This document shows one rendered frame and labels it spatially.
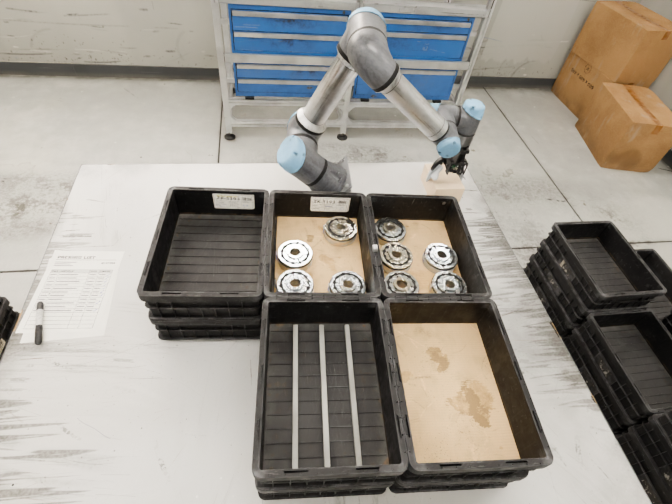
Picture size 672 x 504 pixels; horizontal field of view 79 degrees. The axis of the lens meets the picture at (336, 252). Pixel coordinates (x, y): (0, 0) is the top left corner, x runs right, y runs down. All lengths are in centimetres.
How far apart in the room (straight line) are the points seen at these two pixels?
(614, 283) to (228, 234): 161
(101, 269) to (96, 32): 272
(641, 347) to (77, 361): 203
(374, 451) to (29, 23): 378
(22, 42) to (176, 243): 307
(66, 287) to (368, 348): 92
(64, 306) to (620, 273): 212
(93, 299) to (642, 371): 199
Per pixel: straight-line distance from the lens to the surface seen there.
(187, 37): 381
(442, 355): 113
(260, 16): 279
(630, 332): 215
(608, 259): 221
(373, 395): 104
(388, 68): 123
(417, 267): 127
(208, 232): 132
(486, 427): 109
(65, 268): 152
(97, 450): 120
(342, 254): 125
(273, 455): 98
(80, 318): 139
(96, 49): 402
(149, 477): 114
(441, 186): 168
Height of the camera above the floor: 178
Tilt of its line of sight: 49 degrees down
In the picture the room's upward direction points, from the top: 9 degrees clockwise
